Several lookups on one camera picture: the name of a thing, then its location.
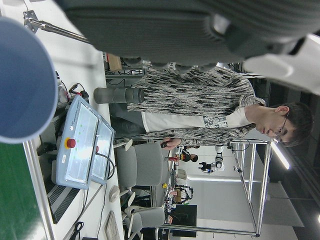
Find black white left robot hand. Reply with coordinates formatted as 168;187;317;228
54;0;320;96

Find small brown cardboard box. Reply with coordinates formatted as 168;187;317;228
106;53;123;73

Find black finned controller box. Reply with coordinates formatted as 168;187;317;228
46;181;81;225

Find person in patterned cardigan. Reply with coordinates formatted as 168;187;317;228
109;65;315;149

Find metal reacher grabber tool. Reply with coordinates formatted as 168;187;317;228
23;10;91;44

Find small grey teach pendant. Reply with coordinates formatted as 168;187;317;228
90;114;116;186

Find large grey teach pendant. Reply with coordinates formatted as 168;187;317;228
55;94;101;190

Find grey office chair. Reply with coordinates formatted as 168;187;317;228
115;139;171;189
124;205;166;239

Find white computer mouse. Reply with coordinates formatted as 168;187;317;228
108;184;121;202

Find black background monitor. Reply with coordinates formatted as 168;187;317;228
171;203;198;238

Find white computer keyboard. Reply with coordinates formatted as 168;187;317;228
103;210;121;240

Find green conveyor belt with rails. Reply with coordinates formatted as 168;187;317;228
0;139;55;240

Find black teach pendant cable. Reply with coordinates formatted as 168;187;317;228
95;151;117;181

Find aluminium frame cage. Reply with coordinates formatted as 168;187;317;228
154;139;273;237

